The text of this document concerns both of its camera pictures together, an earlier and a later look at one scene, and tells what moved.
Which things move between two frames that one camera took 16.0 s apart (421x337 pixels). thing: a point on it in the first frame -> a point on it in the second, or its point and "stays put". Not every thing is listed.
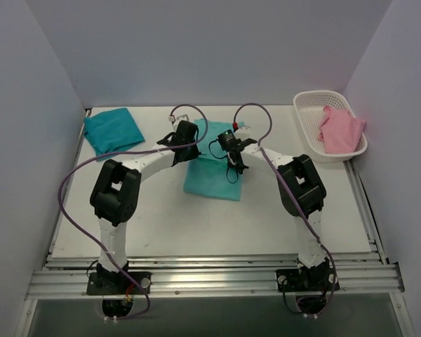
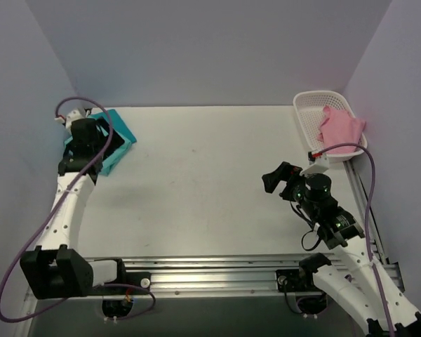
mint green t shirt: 208,174 -> 115,158
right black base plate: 297,280 stays put
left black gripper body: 191,154 -> 103,141
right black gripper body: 237,162 -> 290,187
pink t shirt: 341,133 stays put
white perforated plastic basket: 309,108 stays put
